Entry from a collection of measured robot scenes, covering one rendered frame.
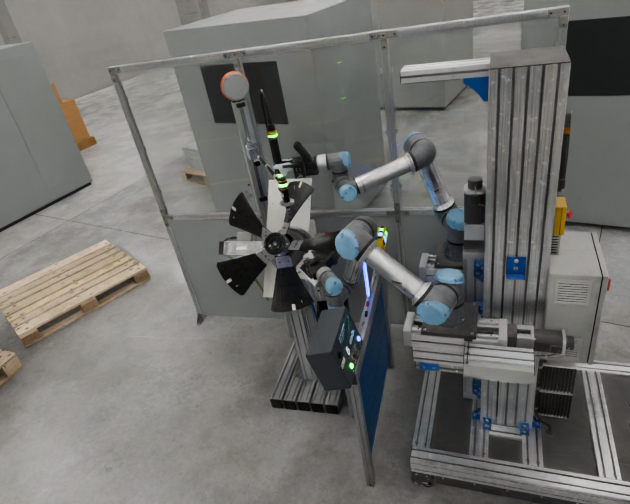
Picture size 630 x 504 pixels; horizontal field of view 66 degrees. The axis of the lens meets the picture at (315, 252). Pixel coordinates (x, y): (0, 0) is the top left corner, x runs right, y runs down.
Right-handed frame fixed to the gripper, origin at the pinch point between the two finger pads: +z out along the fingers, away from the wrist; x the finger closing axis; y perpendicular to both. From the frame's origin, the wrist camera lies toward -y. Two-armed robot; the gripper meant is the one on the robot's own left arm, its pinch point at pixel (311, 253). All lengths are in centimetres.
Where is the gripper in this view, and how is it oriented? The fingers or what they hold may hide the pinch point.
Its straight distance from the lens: 246.1
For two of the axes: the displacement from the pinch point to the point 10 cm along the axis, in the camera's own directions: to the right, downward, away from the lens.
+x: 2.6, 8.0, 5.3
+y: -8.9, 4.2, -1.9
